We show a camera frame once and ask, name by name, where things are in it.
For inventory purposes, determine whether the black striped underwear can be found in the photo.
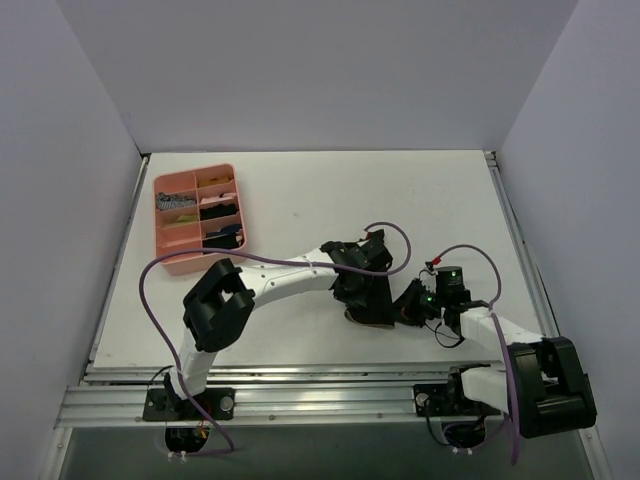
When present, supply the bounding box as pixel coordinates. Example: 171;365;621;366
344;277;396;330

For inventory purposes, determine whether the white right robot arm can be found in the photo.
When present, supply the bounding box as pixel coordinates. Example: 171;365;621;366
393;266;597;439

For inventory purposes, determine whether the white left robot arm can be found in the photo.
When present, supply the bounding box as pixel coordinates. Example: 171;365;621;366
165;230;395;419

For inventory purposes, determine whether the black garment in lower compartment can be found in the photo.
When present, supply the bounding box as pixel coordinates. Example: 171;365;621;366
203;235;242;250

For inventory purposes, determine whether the navy garment in box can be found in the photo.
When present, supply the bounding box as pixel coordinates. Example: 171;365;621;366
205;224;242;239

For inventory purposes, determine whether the black rolled garment in box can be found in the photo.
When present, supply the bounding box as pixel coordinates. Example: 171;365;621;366
199;204;238;221

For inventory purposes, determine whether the pink garment in box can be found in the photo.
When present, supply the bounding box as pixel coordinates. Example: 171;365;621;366
200;192;237;205

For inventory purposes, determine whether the pink compartment organizer box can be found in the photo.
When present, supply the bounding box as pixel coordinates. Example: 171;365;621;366
152;164;248;276

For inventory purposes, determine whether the olive garment in box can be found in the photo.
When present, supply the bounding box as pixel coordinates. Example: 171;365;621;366
162;214;199;228

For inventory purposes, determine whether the yellow garment in box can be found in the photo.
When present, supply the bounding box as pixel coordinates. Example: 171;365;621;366
197;174;234;188

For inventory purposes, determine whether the striped rolled garment in box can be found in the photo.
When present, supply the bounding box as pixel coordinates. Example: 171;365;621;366
155;192;197;211

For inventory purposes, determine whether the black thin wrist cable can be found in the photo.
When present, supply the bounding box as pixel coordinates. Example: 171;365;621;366
432;319;466;350

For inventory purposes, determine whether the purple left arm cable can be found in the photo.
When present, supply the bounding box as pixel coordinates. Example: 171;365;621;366
138;221;413;457

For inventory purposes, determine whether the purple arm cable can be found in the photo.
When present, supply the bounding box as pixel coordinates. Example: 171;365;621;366
138;221;413;457
424;244;522;467

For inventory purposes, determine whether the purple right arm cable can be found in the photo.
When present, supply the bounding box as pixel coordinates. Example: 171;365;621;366
424;244;522;467

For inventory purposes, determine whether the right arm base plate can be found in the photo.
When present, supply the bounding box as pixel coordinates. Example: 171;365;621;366
412;383;501;418

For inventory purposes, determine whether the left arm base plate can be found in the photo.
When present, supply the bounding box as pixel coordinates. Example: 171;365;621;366
142;387;235;422

